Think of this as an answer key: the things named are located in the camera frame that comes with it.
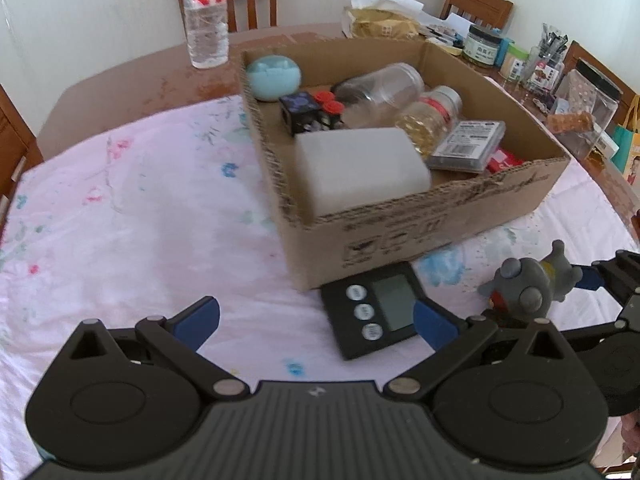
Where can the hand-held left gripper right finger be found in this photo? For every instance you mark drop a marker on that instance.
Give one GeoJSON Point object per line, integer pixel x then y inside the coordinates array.
{"type": "Point", "coordinates": [435, 322]}

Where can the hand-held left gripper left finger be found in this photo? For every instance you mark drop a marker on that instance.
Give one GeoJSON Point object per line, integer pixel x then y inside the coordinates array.
{"type": "Point", "coordinates": [197, 320]}

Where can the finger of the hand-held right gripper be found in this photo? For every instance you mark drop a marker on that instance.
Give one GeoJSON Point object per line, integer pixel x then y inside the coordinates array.
{"type": "Point", "coordinates": [589, 278]}
{"type": "Point", "coordinates": [595, 335]}

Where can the black digital timer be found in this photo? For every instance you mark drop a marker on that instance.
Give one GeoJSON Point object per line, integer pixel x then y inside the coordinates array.
{"type": "Point", "coordinates": [390, 300]}

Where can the grey toy figure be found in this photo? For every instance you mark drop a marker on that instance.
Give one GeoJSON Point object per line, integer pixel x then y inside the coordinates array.
{"type": "Point", "coordinates": [525, 280]}

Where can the cardboard box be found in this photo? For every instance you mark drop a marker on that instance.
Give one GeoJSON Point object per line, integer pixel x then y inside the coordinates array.
{"type": "Point", "coordinates": [400, 230]}

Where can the red packet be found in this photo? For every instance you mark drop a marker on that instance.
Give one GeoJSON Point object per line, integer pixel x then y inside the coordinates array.
{"type": "Point", "coordinates": [505, 162]}

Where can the white foam block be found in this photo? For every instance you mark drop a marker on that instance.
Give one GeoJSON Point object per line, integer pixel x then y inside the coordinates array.
{"type": "Point", "coordinates": [360, 170]}

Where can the grey labelled plastic case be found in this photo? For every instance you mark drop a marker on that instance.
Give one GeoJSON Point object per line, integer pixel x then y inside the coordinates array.
{"type": "Point", "coordinates": [467, 147]}

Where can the bottle of golden capsules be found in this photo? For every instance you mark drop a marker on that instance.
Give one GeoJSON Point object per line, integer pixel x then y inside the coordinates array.
{"type": "Point", "coordinates": [425, 122]}

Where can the clear plastic jar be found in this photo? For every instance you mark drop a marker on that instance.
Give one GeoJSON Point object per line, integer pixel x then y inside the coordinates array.
{"type": "Point", "coordinates": [385, 90]}

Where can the light blue round case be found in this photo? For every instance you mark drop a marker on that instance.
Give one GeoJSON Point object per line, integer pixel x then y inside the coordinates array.
{"type": "Point", "coordinates": [272, 77]}

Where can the pink floral cloth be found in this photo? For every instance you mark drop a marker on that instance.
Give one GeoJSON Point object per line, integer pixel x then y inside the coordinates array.
{"type": "Point", "coordinates": [150, 210]}

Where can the teal paper bag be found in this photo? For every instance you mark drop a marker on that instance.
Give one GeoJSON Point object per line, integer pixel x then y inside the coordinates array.
{"type": "Point", "coordinates": [627, 145]}

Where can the brown snack pack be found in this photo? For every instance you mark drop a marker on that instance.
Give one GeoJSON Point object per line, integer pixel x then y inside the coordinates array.
{"type": "Point", "coordinates": [570, 122]}

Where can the clear container with black lid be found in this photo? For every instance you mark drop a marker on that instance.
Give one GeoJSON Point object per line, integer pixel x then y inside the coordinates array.
{"type": "Point", "coordinates": [595, 95]}

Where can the green lid bottle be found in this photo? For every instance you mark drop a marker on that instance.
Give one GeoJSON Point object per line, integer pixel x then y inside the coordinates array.
{"type": "Point", "coordinates": [515, 62]}

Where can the black blue red toy cube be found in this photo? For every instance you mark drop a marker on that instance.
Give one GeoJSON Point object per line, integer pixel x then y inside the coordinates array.
{"type": "Point", "coordinates": [300, 110]}

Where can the pen holder with pens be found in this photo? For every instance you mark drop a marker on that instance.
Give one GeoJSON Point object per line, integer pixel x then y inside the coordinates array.
{"type": "Point", "coordinates": [550, 42]}

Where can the teal box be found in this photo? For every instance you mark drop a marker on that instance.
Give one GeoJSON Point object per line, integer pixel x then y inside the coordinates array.
{"type": "Point", "coordinates": [507, 50]}

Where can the glass jar with dark lid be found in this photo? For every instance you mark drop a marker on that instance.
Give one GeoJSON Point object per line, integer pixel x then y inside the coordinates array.
{"type": "Point", "coordinates": [482, 47]}

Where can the stack of white papers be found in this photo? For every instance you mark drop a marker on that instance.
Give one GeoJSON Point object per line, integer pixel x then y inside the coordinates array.
{"type": "Point", "coordinates": [457, 21]}

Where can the clear plastic water bottle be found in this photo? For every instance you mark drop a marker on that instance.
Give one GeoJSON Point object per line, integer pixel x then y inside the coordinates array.
{"type": "Point", "coordinates": [205, 25]}

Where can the gold tissue pack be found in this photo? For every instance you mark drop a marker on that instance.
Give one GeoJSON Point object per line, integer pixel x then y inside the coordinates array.
{"type": "Point", "coordinates": [380, 22]}

